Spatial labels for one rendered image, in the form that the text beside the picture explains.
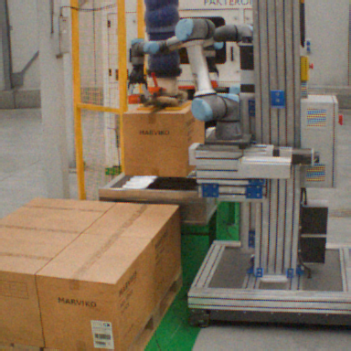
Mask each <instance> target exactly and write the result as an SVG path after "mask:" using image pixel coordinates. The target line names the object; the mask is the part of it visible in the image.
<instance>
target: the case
mask: <svg viewBox="0 0 351 351"><path fill-rule="evenodd" d="M140 106H143V105H140ZM140 106H138V107H140ZM138 107H136V108H138ZM136 108H135V109H133V110H130V111H128V112H124V113H123V114H122V137H123V152H124V168H125V175H126V176H157V177H187V176H188V175H189V174H190V173H191V172H192V171H193V170H194V169H195V168H196V165H190V164H189V150H188V149H189V147H190V146H191V145H192V144H193V143H200V144H203V143H204V141H205V121H199V120H198V119H197V118H195V116H194V115H193V113H192V111H191V104H190V105H189V106H187V107H185V108H183V109H182V110H180V111H167V110H166V109H165V107H162V105H161V106H160V107H157V108H155V109H153V110H136Z"/></svg>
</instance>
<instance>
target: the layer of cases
mask: <svg viewBox="0 0 351 351"><path fill-rule="evenodd" d="M180 267H181V233H180V206H170V205H152V204H132V203H113V202H95V201H89V200H77V199H58V198H41V197H35V198H34V199H33V200H31V201H29V202H27V203H26V204H25V205H24V206H22V207H19V208H18V209H17V210H15V212H13V213H11V214H9V215H8V216H7V217H5V218H2V219H0V342H3V343H10V344H18V345H24V346H36V347H45V348H50V349H57V350H64V351H127V348H128V347H129V346H130V344H131V343H132V341H133V340H134V338H135V337H136V336H137V333H138V332H139V330H140V329H141V328H142V326H143V324H144V322H145V321H146V319H147V318H148V315H149V314H150V313H151V312H152V311H153V309H154V306H155V305H156V304H157V302H158V301H159V300H160V298H161V297H162V294H163V293H164V291H165V290H166V288H167V286H168V285H169V284H170V282H171V280H172V279H173V278H174V276H175V275H176V273H177V272H178V270H179V268H180Z"/></svg>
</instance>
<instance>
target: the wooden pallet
mask: <svg viewBox="0 0 351 351"><path fill-rule="evenodd" d="M181 286H182V276H181V267H180V268H179V270H178V272H177V273H176V274H175V276H174V278H173V279H172V280H171V282H170V284H169V285H168V286H167V288H166V290H165V291H164V293H163V294H162V297H161V298H160V300H159V301H158V302H157V304H156V305H155V306H154V309H153V311H152V312H151V313H150V314H149V315H148V318H147V319H146V321H145V322H144V324H143V326H142V328H141V329H140V330H139V332H138V333H137V336H136V337H135V338H134V340H133V341H132V343H131V344H130V346H129V347H128V348H127V351H144V349H145V346H146V345H147V343H148V342H149V341H150V339H151V336H152V335H153V334H154V331H155V330H156V329H157V326H158V325H159V323H161V321H162V319H163V318H164V314H165V313H166V311H167V310H168V308H169V307H170V305H171V302H172V301H173V300H174V299H175V297H176V295H177V294H178V292H179V291H180V287H181ZM0 349H1V350H8V351H64V350H57V349H50V348H45V347H36V346H24V345H18V344H10V343H3V342H0Z"/></svg>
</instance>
